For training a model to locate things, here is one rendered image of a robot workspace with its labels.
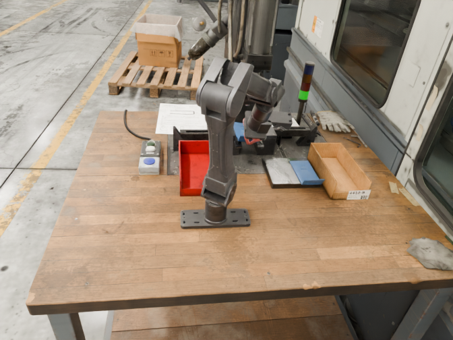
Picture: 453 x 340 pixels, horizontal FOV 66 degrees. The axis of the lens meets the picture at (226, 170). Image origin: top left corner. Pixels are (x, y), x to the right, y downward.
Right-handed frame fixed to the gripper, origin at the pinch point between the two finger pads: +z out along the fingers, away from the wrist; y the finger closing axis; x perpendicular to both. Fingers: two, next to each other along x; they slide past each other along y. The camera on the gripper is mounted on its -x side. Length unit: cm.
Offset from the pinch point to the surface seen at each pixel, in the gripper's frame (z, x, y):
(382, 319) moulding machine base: 43, -64, -56
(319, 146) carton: 3.9, -28.1, 1.3
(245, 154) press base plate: 12.1, -1.8, 0.5
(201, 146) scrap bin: 9.9, 15.2, 1.7
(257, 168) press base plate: 7.4, -4.4, -7.4
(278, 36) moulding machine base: 175, -96, 252
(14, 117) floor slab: 207, 169, 136
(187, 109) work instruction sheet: 33, 19, 34
